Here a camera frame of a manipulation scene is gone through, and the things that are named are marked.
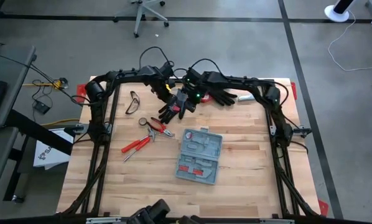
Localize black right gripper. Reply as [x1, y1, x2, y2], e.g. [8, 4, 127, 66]
[185, 81, 209, 113]

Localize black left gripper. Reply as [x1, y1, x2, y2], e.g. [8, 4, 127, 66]
[148, 73, 177, 102]

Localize black glove with red label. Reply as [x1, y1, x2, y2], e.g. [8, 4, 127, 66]
[157, 88, 197, 125]

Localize red-handled pliers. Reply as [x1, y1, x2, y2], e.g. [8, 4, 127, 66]
[146, 116, 175, 138]

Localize grey plastic tool case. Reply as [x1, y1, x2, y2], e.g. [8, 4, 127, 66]
[175, 127, 223, 186]

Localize red-handled screwdriver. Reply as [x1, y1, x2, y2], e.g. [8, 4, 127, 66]
[123, 136, 152, 162]

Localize plain black work glove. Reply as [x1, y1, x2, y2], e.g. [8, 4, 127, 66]
[204, 88, 238, 106]

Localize clear safety glasses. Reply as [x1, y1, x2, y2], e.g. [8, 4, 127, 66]
[125, 90, 141, 115]

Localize grey office chair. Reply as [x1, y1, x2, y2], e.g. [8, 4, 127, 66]
[113, 0, 170, 39]

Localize black blocky object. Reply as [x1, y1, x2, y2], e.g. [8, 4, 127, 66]
[179, 214, 207, 224]
[126, 198, 172, 224]

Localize black power adapter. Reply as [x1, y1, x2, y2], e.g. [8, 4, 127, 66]
[32, 100, 51, 116]

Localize white printed box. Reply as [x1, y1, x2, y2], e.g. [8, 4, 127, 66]
[32, 128, 75, 171]

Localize black diagonal bar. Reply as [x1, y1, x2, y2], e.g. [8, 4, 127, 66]
[5, 108, 74, 156]

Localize white-based tower fan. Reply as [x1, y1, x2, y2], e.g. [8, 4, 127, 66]
[323, 0, 358, 23]

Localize black desk leg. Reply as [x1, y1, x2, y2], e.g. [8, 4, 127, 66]
[2, 148, 30, 205]

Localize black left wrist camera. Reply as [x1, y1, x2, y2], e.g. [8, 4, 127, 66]
[160, 61, 175, 76]

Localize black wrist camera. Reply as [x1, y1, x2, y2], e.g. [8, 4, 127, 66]
[160, 61, 175, 76]
[185, 68, 203, 85]

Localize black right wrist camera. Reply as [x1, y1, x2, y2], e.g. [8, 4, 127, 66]
[185, 68, 203, 85]

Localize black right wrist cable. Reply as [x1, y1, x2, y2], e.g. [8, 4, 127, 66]
[188, 58, 225, 77]

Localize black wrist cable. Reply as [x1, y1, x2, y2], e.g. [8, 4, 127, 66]
[138, 45, 175, 73]
[188, 58, 225, 77]

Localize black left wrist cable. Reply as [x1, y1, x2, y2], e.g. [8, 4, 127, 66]
[138, 45, 175, 73]

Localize black aluminium table frame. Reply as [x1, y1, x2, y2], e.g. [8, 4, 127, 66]
[55, 77, 323, 220]

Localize yellow cable with plug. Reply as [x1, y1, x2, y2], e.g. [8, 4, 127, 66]
[22, 79, 69, 91]

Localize silver metal bracket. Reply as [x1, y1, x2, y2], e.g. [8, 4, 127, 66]
[259, 218, 295, 224]
[85, 217, 122, 224]

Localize thin black cable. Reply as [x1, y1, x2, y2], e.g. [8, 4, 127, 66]
[0, 50, 73, 99]

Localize white floor cable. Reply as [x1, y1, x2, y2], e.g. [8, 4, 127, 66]
[327, 11, 372, 72]

